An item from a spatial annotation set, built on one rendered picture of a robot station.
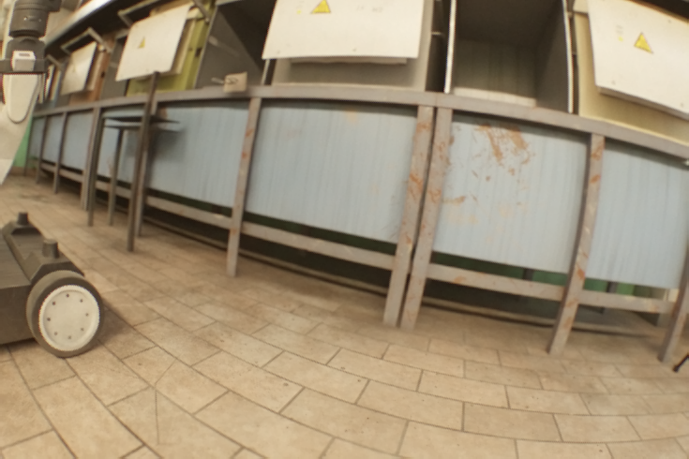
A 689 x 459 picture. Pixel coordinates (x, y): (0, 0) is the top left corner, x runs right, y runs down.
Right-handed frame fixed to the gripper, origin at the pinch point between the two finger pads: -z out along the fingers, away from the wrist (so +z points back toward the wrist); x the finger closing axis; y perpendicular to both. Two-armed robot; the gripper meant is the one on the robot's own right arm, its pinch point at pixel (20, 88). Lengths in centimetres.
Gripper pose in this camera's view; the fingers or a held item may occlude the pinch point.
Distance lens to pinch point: 76.1
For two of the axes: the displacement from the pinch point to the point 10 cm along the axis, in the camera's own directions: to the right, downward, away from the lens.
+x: 3.8, -1.8, 9.1
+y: -9.2, -1.6, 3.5
